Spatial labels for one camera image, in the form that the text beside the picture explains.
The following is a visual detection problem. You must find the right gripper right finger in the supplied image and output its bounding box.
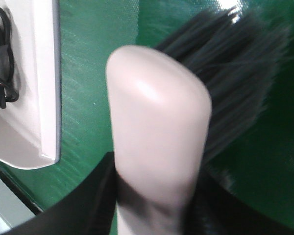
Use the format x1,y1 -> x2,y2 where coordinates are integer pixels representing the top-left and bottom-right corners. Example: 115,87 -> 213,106
186,168 -> 294,235

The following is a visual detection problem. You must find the pink plastic dustpan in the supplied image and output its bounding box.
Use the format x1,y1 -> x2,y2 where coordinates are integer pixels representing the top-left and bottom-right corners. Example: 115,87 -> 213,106
0,0 -> 61,170

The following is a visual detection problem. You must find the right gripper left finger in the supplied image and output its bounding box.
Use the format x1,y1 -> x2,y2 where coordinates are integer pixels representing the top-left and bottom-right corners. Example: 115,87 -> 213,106
7,152 -> 117,235

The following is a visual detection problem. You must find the black cable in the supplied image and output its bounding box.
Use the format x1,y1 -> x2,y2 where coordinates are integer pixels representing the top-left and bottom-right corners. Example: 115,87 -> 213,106
0,4 -> 20,113

